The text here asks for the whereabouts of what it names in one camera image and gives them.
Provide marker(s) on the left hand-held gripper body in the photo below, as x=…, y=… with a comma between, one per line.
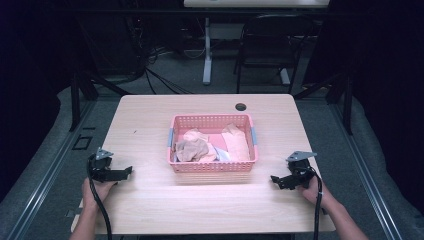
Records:
x=100, y=164

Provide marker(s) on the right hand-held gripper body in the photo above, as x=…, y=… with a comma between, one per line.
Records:
x=300, y=168

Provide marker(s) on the person's left hand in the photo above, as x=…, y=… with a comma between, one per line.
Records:
x=96, y=193

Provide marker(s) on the person's right hand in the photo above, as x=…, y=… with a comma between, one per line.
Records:
x=312, y=194

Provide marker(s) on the light pink folded cloth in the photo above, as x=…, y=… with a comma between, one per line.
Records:
x=236, y=143

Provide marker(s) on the pink plastic basket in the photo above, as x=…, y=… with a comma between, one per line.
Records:
x=180, y=166

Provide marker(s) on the light blue cloth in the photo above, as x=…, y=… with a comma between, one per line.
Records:
x=222, y=155

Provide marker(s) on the tan cloth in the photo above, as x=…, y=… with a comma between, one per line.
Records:
x=191, y=150

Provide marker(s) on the black metal stand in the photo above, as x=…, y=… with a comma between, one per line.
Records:
x=83, y=90
x=343, y=93

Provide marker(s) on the peach cloth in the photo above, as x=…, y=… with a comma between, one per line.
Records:
x=195, y=135

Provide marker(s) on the black folding chair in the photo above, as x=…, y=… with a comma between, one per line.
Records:
x=273, y=40

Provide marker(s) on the white desk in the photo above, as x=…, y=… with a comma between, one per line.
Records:
x=253, y=3

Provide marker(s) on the metal floor rail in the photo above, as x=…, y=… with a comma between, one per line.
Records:
x=43, y=186
x=366, y=180

